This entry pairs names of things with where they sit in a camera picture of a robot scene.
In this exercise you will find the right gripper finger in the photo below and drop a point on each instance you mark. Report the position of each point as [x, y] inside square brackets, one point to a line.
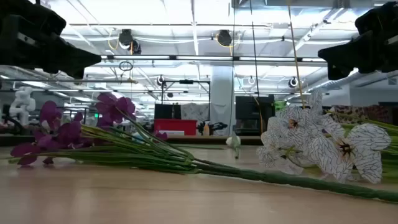
[348, 54]

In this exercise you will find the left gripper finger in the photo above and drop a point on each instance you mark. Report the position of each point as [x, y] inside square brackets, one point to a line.
[68, 57]

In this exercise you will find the purple artificial flower bunch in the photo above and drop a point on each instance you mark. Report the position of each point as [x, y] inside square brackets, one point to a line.
[68, 133]

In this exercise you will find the white veined flower bunch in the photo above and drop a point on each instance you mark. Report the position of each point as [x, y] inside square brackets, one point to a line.
[311, 140]

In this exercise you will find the blue-white artificial tulip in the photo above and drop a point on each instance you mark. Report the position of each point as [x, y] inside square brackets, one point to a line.
[138, 137]

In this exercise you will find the white artificial tulip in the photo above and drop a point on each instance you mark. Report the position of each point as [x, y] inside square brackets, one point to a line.
[233, 141]

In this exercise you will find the small black ceiling reel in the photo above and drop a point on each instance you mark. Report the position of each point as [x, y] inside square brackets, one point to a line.
[160, 80]
[293, 81]

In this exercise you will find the brown patterned fabric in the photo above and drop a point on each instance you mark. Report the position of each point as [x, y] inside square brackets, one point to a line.
[373, 113]

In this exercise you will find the white robot statue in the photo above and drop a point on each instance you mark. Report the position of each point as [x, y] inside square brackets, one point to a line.
[21, 102]

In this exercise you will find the small black monitor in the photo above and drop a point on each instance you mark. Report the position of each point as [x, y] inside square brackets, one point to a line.
[166, 111]

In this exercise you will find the large black monitor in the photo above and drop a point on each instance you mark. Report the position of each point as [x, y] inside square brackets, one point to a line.
[247, 107]

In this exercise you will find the red storage bin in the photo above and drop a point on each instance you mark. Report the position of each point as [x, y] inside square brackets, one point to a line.
[175, 124]

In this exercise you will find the white flat box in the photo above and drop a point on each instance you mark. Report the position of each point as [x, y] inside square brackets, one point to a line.
[171, 132]

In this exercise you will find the orange spray bottle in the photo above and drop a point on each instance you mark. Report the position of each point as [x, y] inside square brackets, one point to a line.
[206, 129]

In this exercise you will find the black metal frame stand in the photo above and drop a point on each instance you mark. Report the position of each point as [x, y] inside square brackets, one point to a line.
[186, 81]

